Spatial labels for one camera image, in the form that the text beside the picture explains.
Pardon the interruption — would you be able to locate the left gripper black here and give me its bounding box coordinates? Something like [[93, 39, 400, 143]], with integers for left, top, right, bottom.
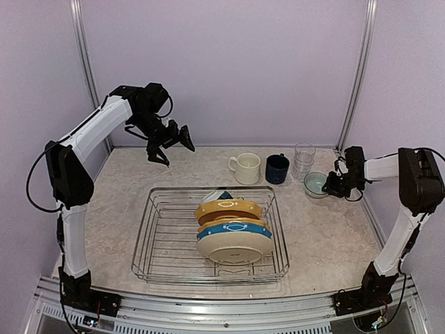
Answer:
[[129, 109, 195, 164]]

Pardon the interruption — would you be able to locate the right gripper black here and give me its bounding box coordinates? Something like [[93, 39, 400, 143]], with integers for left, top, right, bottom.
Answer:
[[322, 170, 365, 198]]

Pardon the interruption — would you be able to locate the pale green checked bowl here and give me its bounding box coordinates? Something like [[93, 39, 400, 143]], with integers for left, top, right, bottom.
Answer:
[[303, 172, 328, 199]]

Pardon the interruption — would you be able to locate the tall clear glass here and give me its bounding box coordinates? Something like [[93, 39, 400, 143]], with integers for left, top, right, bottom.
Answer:
[[293, 143, 316, 182]]

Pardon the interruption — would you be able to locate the dark blue mug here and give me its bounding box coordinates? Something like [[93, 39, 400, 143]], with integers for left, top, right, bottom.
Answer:
[[265, 153, 290, 184]]

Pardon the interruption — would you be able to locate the white blue-rimmed bowl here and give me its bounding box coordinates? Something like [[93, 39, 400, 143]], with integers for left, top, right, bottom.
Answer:
[[201, 190, 233, 204]]

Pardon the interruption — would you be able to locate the white ribbed mug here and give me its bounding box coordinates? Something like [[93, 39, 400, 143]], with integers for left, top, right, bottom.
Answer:
[[228, 152, 261, 185]]

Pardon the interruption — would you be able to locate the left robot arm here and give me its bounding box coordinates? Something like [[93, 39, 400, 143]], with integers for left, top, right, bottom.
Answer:
[[29, 83, 195, 310]]

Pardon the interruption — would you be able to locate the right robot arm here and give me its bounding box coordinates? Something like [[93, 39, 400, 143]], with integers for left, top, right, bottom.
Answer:
[[323, 146, 444, 309]]

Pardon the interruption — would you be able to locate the blue oval dish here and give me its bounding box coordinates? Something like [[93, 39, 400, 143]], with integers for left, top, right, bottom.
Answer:
[[197, 223, 273, 241]]

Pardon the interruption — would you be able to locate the cream plate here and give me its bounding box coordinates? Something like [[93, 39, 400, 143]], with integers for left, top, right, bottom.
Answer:
[[196, 232, 274, 265]]

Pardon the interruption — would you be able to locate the wire dish rack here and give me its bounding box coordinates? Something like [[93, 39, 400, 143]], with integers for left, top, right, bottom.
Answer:
[[131, 186, 290, 285]]

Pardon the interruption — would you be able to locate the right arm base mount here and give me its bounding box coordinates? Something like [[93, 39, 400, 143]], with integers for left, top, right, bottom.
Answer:
[[332, 262, 399, 316]]

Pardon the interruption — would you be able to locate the left frame post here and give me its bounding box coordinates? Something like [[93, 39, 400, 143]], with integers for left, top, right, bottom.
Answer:
[[68, 0, 113, 154]]

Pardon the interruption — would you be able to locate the frame post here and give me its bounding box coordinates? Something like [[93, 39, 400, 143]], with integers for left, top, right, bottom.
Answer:
[[68, 0, 113, 154], [336, 0, 378, 152]]

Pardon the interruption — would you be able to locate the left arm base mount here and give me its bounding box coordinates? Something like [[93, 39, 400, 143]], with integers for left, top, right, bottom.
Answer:
[[58, 267, 122, 317]]

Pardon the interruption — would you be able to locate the right frame post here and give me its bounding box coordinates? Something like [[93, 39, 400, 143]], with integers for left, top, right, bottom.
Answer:
[[336, 0, 378, 152]]

